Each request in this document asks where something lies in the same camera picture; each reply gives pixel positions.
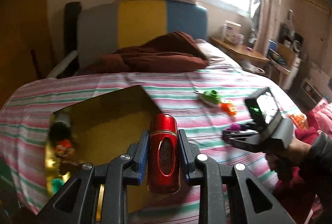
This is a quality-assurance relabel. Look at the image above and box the purple bell-shaped toy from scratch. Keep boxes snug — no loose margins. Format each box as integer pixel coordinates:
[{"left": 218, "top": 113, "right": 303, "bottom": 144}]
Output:
[{"left": 227, "top": 123, "right": 241, "bottom": 132}]

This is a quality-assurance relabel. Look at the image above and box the red metallic bottle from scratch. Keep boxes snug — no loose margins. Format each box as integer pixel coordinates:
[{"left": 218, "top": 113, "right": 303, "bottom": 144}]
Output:
[{"left": 148, "top": 114, "right": 180, "bottom": 194}]

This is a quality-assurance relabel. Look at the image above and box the green and white toy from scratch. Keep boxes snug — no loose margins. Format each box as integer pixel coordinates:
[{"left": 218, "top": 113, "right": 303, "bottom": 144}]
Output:
[{"left": 194, "top": 90, "right": 221, "bottom": 107}]

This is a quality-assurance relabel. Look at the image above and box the teal castle tower toy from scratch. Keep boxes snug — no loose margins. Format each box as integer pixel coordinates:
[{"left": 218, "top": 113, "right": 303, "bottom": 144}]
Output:
[{"left": 51, "top": 178, "right": 64, "bottom": 194}]

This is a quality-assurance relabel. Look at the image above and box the person's right hand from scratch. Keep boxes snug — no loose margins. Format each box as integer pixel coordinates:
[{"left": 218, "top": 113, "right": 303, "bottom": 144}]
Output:
[{"left": 265, "top": 137, "right": 311, "bottom": 181}]

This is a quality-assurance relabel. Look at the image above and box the striped bed sheet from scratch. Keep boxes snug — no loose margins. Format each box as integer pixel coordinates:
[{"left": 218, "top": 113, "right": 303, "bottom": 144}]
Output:
[{"left": 1, "top": 68, "right": 298, "bottom": 213}]

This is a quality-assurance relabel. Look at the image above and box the orange block toy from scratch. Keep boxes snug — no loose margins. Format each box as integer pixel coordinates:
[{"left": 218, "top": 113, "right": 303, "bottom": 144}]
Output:
[{"left": 221, "top": 100, "right": 237, "bottom": 117}]

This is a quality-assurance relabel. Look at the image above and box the orange round toy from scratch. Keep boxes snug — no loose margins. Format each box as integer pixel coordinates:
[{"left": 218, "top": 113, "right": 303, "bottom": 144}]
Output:
[{"left": 288, "top": 113, "right": 309, "bottom": 130}]

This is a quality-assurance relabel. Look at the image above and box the gold tray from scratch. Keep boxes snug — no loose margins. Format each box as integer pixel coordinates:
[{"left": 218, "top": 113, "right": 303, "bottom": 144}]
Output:
[{"left": 44, "top": 85, "right": 163, "bottom": 222}]

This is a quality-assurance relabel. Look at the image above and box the red block toy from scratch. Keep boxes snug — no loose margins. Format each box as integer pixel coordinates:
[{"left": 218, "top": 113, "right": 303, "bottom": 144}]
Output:
[{"left": 54, "top": 139, "right": 75, "bottom": 158}]

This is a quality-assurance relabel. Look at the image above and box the grey pillow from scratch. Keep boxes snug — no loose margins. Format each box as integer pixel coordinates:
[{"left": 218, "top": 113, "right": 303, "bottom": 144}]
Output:
[{"left": 195, "top": 39, "right": 242, "bottom": 70}]

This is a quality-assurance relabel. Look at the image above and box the black cylinder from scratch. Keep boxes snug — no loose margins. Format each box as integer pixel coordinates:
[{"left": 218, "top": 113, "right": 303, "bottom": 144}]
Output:
[{"left": 48, "top": 113, "right": 71, "bottom": 144}]

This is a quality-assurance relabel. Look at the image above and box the wooden bedside table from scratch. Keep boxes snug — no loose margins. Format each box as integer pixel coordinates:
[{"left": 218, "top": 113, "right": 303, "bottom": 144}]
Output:
[{"left": 209, "top": 37, "right": 269, "bottom": 64}]

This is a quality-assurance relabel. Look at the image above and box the maroon blanket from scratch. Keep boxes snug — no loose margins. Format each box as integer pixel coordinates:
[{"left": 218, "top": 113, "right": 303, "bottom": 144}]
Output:
[{"left": 79, "top": 32, "right": 209, "bottom": 75}]

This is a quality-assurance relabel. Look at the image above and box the white box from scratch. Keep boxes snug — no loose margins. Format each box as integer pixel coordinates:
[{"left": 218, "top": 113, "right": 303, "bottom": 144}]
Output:
[{"left": 223, "top": 20, "right": 241, "bottom": 44}]

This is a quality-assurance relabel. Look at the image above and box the colourful headboard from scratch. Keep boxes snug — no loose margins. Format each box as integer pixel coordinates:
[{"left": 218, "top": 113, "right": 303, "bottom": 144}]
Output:
[{"left": 77, "top": 0, "right": 208, "bottom": 69}]

